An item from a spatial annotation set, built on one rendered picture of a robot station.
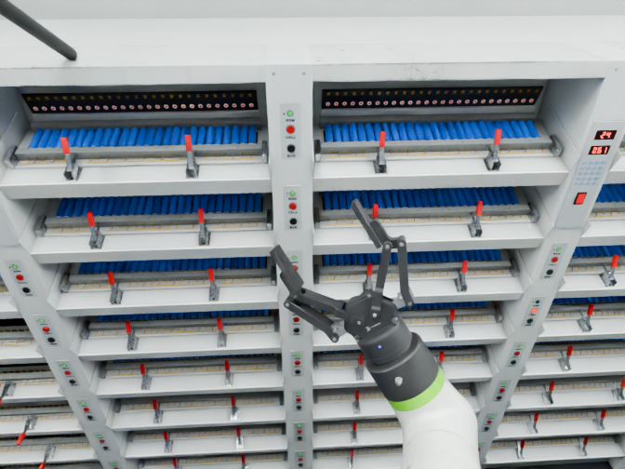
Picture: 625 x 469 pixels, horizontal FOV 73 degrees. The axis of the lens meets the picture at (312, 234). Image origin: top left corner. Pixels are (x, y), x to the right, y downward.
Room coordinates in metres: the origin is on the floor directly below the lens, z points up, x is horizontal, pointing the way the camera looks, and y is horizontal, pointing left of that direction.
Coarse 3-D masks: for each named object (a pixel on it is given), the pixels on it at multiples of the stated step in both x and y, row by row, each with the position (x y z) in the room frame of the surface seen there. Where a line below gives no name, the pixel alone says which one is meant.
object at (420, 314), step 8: (400, 312) 0.97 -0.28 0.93; (408, 312) 0.97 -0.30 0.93; (416, 312) 0.97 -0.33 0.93; (424, 312) 0.97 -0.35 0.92; (432, 312) 0.97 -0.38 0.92; (440, 312) 0.97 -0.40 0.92; (448, 312) 0.97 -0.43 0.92; (456, 312) 0.97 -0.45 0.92; (464, 312) 0.97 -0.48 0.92; (472, 312) 0.97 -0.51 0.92; (480, 312) 0.97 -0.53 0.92; (488, 312) 0.97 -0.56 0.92; (336, 320) 0.95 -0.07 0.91; (456, 320) 0.95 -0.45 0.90; (464, 320) 0.95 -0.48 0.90; (472, 320) 0.96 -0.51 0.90; (480, 320) 0.96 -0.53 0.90
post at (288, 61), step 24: (288, 48) 1.02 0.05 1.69; (288, 72) 0.87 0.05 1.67; (288, 96) 0.87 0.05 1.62; (288, 168) 0.87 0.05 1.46; (288, 240) 0.87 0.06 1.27; (288, 312) 0.87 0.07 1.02; (288, 336) 0.87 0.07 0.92; (288, 360) 0.87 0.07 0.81; (288, 384) 0.87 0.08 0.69; (288, 408) 0.87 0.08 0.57; (288, 432) 0.87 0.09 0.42; (288, 456) 0.87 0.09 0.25
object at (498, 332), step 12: (504, 312) 0.96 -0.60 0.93; (480, 324) 0.95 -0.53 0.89; (492, 324) 0.95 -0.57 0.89; (504, 324) 0.94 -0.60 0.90; (312, 336) 0.87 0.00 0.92; (324, 336) 0.91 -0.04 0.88; (348, 336) 0.91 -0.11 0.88; (420, 336) 0.91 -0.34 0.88; (432, 336) 0.91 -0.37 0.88; (444, 336) 0.91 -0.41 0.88; (456, 336) 0.91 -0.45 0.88; (468, 336) 0.91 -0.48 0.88; (480, 336) 0.91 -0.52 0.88; (492, 336) 0.91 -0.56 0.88; (504, 336) 0.91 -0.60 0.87; (312, 348) 0.88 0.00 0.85; (324, 348) 0.89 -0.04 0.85; (336, 348) 0.89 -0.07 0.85; (348, 348) 0.89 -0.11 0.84
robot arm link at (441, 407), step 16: (432, 384) 0.37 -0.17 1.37; (448, 384) 0.39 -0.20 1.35; (416, 400) 0.36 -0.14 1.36; (432, 400) 0.36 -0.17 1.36; (448, 400) 0.36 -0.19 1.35; (464, 400) 0.38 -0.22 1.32; (400, 416) 0.36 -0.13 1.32; (416, 416) 0.35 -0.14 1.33; (432, 416) 0.34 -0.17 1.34; (448, 416) 0.34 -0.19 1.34; (464, 416) 0.35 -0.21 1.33; (416, 432) 0.33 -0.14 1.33; (464, 432) 0.32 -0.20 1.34
